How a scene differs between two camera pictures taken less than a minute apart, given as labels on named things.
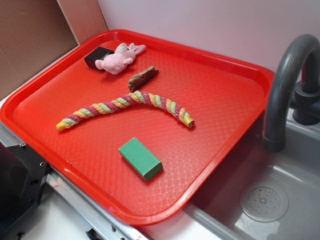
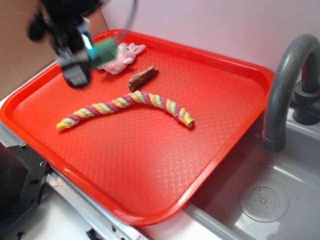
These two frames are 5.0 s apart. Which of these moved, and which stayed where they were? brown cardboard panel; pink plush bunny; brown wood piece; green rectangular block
Moved: green rectangular block
Stayed: pink plush bunny; brown cardboard panel; brown wood piece
